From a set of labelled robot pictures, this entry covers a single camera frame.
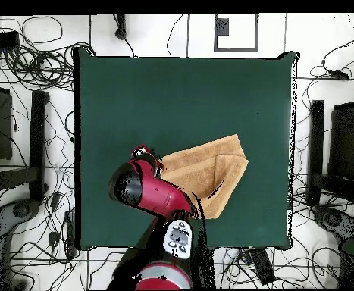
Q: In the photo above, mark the dark green table cloth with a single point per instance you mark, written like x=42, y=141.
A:
x=134, y=106

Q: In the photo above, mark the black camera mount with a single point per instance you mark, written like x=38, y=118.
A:
x=121, y=31

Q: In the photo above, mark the grey pedestal leg with caster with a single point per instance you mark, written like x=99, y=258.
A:
x=337, y=221
x=3, y=224

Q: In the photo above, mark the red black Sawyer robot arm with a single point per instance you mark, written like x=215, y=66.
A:
x=158, y=191

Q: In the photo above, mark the black power strip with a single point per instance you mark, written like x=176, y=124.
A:
x=261, y=266
x=70, y=233

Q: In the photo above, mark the black power adapter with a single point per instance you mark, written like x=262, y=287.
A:
x=337, y=75
x=54, y=239
x=55, y=200

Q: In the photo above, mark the black box device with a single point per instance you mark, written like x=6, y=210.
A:
x=0, y=39

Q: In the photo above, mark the black metal stand frame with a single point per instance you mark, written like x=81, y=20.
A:
x=316, y=145
x=37, y=145

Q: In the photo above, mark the tan terry towel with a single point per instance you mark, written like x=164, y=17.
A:
x=201, y=169

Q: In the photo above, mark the dark grey square plate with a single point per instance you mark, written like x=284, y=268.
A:
x=222, y=27

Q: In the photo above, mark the grey square frame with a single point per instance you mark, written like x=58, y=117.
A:
x=236, y=50

